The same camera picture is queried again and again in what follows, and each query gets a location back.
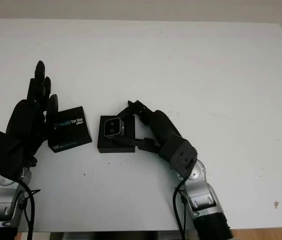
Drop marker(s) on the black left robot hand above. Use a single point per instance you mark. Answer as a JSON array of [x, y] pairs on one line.
[[22, 120]]

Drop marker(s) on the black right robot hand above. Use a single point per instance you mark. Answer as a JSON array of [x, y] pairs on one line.
[[163, 130]]

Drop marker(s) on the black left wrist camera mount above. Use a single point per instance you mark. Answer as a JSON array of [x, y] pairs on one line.
[[1, 152]]

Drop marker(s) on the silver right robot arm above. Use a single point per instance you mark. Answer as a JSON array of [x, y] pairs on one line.
[[203, 200]]

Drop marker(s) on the black RealSense box lid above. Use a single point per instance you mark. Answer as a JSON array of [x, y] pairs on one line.
[[71, 130]]

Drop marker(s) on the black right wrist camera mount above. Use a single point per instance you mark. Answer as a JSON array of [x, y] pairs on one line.
[[180, 155]]

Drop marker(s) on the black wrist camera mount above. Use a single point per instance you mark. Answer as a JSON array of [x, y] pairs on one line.
[[180, 155], [1, 152]]

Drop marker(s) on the black camera box base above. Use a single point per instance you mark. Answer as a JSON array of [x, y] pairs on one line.
[[115, 148]]

